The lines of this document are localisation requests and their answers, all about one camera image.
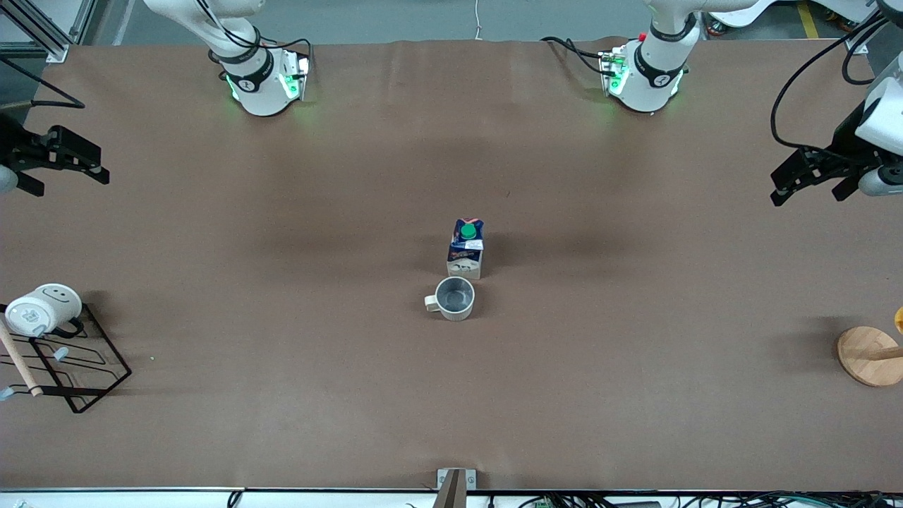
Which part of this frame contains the blue white milk carton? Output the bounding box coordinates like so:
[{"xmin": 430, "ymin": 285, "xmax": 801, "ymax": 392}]
[{"xmin": 447, "ymin": 218, "xmax": 486, "ymax": 280}]

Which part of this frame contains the grey ceramic cup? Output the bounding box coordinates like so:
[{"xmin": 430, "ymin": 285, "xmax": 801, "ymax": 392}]
[{"xmin": 424, "ymin": 277, "xmax": 475, "ymax": 322}]

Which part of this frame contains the white smiley face mug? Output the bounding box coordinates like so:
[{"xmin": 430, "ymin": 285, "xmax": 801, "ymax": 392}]
[{"xmin": 5, "ymin": 284, "xmax": 83, "ymax": 338}]

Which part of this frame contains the wooden rod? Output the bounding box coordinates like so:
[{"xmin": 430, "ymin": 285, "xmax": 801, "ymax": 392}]
[{"xmin": 0, "ymin": 317, "xmax": 44, "ymax": 398}]

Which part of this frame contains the round wooden stand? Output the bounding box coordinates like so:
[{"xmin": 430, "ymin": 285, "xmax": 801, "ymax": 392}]
[{"xmin": 837, "ymin": 326, "xmax": 903, "ymax": 387}]

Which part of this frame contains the brown table cover sheet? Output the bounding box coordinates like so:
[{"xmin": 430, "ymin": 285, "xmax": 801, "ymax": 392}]
[{"xmin": 0, "ymin": 39, "xmax": 903, "ymax": 492}]

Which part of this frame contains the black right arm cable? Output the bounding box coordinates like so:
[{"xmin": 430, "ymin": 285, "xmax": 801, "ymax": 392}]
[{"xmin": 0, "ymin": 56, "xmax": 86, "ymax": 111}]

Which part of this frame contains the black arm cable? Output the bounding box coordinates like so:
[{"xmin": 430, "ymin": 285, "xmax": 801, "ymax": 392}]
[
  {"xmin": 770, "ymin": 13, "xmax": 891, "ymax": 152},
  {"xmin": 0, "ymin": 56, "xmax": 86, "ymax": 111}
]

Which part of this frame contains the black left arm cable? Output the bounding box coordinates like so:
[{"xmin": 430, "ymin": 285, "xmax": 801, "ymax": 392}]
[{"xmin": 770, "ymin": 13, "xmax": 891, "ymax": 152}]

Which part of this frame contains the aluminium frame profile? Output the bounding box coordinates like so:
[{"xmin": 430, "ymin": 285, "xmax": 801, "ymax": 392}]
[
  {"xmin": 0, "ymin": 0, "xmax": 96, "ymax": 63},
  {"xmin": 843, "ymin": 0, "xmax": 903, "ymax": 54}
]

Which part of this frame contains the black wire rack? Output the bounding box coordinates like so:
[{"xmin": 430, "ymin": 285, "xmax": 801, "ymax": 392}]
[{"xmin": 0, "ymin": 302, "xmax": 133, "ymax": 414}]

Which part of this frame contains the black base cable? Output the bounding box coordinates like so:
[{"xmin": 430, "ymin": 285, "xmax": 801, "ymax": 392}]
[{"xmin": 542, "ymin": 37, "xmax": 609, "ymax": 75}]

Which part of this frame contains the tangled cable bundle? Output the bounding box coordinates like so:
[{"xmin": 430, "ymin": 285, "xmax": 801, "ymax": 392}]
[{"xmin": 487, "ymin": 492, "xmax": 903, "ymax": 508}]

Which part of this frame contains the metal table bracket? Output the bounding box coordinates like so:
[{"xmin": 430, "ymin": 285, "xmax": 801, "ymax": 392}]
[{"xmin": 437, "ymin": 468, "xmax": 477, "ymax": 508}]

